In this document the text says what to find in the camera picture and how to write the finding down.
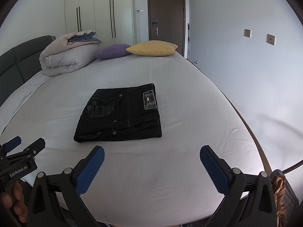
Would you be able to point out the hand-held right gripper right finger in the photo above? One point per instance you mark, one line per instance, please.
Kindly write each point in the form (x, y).
(214, 170)

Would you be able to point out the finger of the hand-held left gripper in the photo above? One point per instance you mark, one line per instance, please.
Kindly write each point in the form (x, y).
(13, 144)
(35, 146)

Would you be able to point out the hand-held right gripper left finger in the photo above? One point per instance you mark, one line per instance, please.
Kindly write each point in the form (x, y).
(91, 170)

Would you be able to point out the black denim pants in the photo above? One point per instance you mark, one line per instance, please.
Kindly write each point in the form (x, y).
(106, 123)

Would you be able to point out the person's left hand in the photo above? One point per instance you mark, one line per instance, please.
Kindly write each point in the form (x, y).
(19, 201)

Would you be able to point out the brown cloth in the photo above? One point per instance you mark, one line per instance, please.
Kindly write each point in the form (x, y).
(278, 194)

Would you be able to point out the grey padded headboard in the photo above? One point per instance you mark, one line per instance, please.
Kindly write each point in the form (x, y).
(14, 68)

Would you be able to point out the grey mesh basket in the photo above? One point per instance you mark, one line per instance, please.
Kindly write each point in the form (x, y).
(290, 198)

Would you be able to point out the folded beige duvet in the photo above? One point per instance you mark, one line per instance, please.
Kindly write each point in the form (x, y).
(64, 59)

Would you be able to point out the bed with white sheet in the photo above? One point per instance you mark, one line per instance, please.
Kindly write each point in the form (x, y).
(153, 75)

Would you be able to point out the purple pillow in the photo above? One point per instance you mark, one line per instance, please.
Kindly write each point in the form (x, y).
(111, 51)

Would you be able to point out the yellow pillow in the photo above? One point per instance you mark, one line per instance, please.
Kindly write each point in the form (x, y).
(151, 48)

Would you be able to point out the cream wardrobe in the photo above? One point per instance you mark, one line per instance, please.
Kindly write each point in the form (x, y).
(99, 9)

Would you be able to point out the brown door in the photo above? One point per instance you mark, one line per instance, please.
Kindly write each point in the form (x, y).
(165, 9)

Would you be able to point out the plain wall switch plate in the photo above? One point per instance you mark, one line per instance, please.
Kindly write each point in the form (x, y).
(247, 33)

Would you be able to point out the wall socket plate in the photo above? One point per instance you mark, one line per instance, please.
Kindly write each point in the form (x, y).
(271, 39)

